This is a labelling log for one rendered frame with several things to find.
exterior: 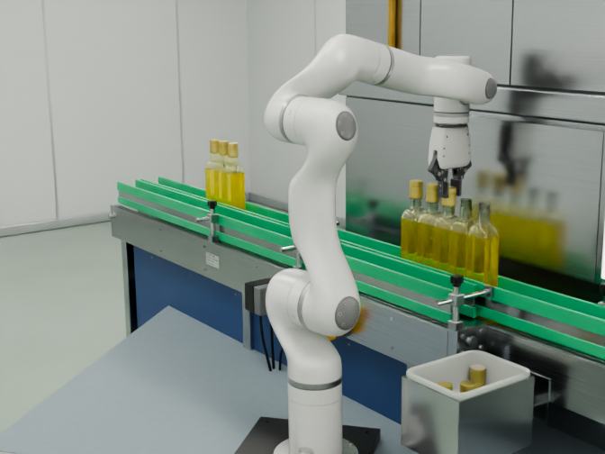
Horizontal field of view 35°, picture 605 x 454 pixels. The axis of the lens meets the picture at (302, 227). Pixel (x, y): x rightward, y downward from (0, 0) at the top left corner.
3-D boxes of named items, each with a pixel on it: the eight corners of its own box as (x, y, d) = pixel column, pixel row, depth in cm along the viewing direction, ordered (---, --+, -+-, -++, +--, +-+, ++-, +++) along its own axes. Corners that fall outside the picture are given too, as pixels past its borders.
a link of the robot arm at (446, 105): (479, 111, 225) (448, 108, 231) (481, 54, 222) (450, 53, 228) (456, 113, 219) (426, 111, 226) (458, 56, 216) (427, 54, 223)
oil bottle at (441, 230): (463, 300, 235) (465, 215, 230) (446, 304, 232) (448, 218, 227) (446, 295, 240) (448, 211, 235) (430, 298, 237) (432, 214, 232)
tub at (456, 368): (534, 409, 202) (536, 370, 200) (458, 437, 189) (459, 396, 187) (474, 384, 215) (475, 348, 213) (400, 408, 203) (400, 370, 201)
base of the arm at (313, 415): (341, 484, 202) (341, 402, 198) (259, 468, 209) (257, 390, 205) (369, 445, 219) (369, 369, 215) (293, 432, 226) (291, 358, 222)
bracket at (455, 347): (488, 352, 218) (489, 322, 216) (458, 361, 213) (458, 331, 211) (476, 348, 221) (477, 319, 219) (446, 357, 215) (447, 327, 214)
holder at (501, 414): (548, 438, 207) (552, 370, 203) (456, 474, 191) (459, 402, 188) (490, 412, 220) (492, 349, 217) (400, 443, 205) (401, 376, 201)
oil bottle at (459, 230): (480, 305, 231) (483, 219, 226) (463, 310, 227) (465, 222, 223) (463, 300, 235) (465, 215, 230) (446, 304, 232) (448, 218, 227)
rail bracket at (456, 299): (494, 321, 218) (496, 268, 215) (440, 336, 208) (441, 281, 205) (484, 318, 220) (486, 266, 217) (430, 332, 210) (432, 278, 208)
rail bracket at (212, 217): (221, 243, 296) (219, 201, 293) (200, 247, 292) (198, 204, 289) (213, 240, 299) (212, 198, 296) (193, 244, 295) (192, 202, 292)
